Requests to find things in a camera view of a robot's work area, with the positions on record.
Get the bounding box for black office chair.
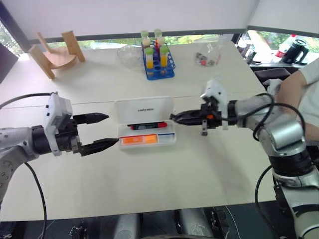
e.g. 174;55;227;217
253;67;292;84

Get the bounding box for white plastic pencil case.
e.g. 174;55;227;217
113;96;177;151

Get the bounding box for clear plastic bag of parts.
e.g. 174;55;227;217
192;34;229;68

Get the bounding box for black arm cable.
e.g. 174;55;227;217
0;92;53;239
220;92;306;225

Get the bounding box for clear glass bowl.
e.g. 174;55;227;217
117;44;143;68

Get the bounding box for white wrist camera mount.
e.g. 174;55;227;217
44;92;74;157
200;77;229;131

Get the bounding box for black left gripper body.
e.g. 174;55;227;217
55;116;85;157

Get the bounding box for green-capped tube orange liquid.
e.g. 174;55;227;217
145;47;155;70
159;45;169;68

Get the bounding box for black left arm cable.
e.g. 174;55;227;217
0;92;53;239

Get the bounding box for orange rectangular eraser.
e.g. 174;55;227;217
120;134;160;146

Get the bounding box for person white shirt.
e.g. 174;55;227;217
297;58;319;120

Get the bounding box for black clamp bracket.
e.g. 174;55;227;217
70;219;87;239
211;206;231;235

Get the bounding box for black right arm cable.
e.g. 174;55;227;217
220;92;306;225

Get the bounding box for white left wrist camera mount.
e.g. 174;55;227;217
44;92;74;157

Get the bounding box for black flat panel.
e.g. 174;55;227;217
0;43;20;84

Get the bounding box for red and black marker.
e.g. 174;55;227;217
127;121;168;131

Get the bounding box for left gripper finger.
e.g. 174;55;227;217
74;112;110;125
79;138;119;157

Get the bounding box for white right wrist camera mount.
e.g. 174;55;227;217
200;77;229;131

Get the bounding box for black mug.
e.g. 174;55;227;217
282;38;310;65

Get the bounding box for blue test tube rack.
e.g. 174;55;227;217
141;41;176;81

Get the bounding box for grey rounded shape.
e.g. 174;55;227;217
115;213;141;239

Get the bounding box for red and white bottle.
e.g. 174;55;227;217
276;34;298;58

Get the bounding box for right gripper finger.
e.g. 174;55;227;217
169;109;202;120
173;117;203;127

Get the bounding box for wooden curved stand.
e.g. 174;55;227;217
27;30;86;80

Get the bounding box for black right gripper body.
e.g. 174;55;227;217
199;100;224;136

